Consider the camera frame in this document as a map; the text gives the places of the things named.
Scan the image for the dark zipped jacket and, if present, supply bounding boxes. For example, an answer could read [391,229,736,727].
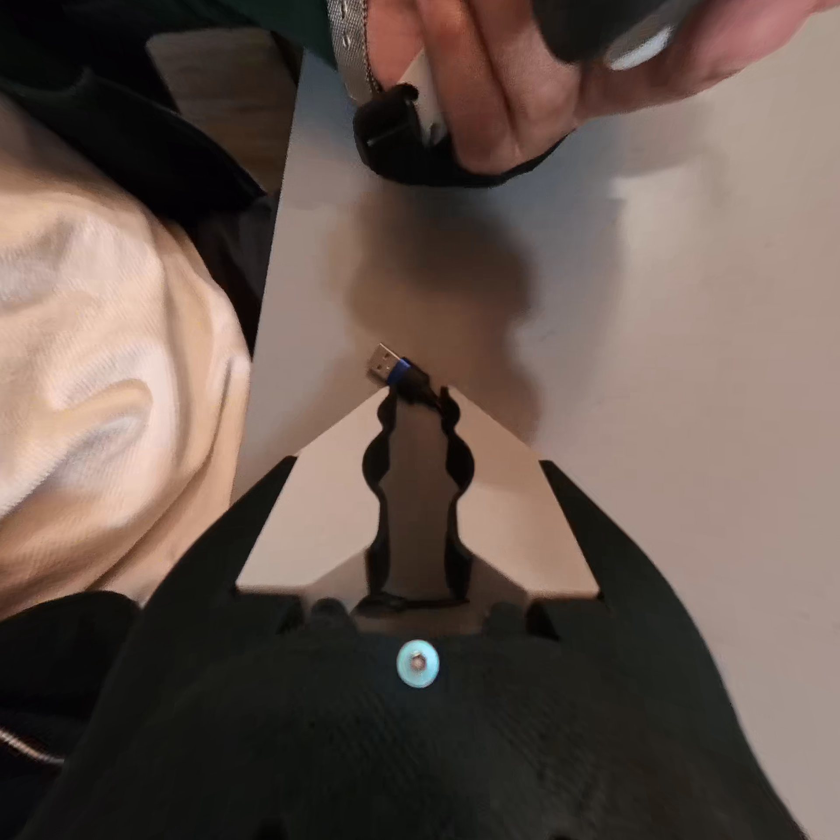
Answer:
[0,0,303,840]

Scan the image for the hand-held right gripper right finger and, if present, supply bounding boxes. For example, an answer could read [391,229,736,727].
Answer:
[438,386,602,608]

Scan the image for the grey wrist bracelet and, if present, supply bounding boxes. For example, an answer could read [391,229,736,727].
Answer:
[326,0,387,107]

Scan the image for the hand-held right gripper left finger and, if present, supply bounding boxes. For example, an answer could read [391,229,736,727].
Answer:
[235,387,404,611]

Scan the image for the person's left hand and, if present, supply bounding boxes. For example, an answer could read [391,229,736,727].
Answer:
[367,0,840,175]

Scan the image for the beige trousers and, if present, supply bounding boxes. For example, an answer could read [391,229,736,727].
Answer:
[0,92,256,624]

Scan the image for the black cable with blue-ringed plug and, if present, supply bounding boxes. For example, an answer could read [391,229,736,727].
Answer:
[365,342,460,422]

